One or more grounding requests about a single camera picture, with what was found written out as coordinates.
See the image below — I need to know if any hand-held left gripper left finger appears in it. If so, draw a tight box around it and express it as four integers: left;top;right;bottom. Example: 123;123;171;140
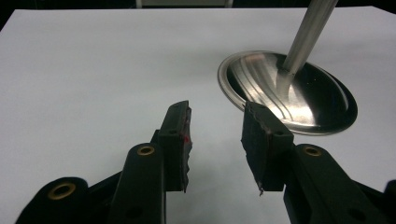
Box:
151;100;193;193

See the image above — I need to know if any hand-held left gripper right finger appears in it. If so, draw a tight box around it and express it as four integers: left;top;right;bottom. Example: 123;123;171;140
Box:
241;101;294;197

